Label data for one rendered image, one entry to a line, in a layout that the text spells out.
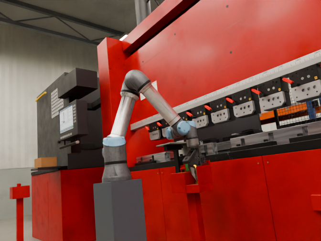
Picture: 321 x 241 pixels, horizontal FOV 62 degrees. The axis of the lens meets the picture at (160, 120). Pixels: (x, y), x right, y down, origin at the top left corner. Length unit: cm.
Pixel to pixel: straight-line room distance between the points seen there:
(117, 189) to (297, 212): 89
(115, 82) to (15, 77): 631
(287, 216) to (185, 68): 131
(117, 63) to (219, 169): 175
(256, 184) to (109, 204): 83
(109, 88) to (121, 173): 167
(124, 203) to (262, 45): 122
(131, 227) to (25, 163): 732
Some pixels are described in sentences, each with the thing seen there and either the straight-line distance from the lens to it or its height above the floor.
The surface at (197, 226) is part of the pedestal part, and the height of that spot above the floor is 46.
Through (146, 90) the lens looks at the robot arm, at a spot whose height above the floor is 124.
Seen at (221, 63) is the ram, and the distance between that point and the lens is 197.
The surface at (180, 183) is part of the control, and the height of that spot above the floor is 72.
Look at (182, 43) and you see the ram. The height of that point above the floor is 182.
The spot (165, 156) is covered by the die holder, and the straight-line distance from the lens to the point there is 241.
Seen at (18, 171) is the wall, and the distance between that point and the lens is 852.
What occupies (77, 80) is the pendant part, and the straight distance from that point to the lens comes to 293.
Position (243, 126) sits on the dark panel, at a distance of 247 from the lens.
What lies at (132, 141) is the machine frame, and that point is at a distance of 287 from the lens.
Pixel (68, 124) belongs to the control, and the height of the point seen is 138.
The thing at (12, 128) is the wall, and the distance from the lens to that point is 863.
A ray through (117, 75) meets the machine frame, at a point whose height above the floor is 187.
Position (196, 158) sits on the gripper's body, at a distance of 164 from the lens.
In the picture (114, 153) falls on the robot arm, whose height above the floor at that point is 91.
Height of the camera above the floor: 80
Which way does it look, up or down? 11 degrees up
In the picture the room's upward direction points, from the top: 6 degrees counter-clockwise
